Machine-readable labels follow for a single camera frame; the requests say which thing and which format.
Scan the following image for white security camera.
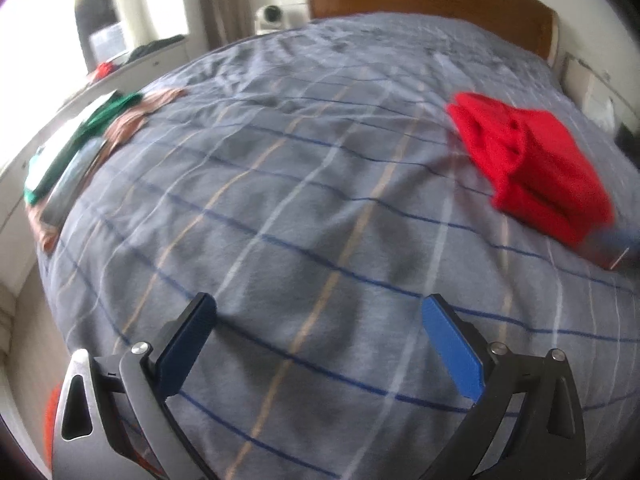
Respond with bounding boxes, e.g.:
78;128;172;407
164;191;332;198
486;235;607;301
254;4;288;36

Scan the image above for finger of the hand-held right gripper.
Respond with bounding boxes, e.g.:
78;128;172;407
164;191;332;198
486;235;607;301
582;225;640;272

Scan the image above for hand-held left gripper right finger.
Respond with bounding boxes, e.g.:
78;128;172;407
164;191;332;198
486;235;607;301
417;294;587;480

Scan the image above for grey folded cloth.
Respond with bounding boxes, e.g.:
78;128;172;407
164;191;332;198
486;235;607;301
40;137;109;227

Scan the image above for white desk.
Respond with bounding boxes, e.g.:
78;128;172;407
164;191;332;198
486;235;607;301
0;35;192;241

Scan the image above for red knit sweater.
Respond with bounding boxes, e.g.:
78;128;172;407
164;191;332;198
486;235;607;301
446;91;616;248

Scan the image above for wooden headboard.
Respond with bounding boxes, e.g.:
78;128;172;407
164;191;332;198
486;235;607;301
307;0;560;67

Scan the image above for dark cloth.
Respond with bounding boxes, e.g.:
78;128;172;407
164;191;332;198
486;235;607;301
125;35;186;61

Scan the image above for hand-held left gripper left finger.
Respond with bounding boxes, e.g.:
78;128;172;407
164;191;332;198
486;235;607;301
51;291;219;480

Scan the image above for beige curtain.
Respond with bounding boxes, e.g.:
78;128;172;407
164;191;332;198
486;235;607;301
197;0;261;50

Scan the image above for brown cloth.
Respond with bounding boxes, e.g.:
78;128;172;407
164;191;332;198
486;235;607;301
30;87;188;254

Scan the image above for green cloth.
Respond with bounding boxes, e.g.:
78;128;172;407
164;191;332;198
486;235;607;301
24;91;143;206

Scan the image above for grey plaid blanket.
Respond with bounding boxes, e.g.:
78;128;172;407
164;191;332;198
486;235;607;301
36;12;640;480

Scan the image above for white bedside table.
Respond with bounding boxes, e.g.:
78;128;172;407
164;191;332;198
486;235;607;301
560;52;640;161

